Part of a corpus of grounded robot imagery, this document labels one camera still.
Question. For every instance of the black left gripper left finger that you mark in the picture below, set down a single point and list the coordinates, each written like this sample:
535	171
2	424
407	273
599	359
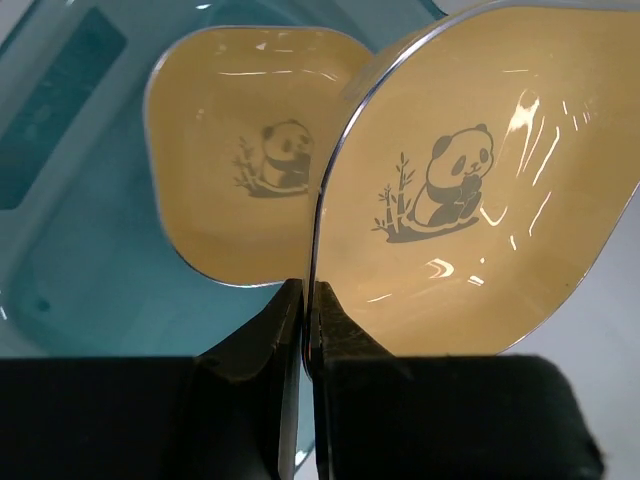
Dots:
229	413

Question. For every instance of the teal plastic bin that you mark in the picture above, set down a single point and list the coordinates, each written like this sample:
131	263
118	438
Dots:
101	320

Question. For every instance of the yellow panda plate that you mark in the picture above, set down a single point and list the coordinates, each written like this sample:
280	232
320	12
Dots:
473	173
233	116

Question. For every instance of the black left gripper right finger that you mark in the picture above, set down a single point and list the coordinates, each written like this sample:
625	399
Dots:
381	416

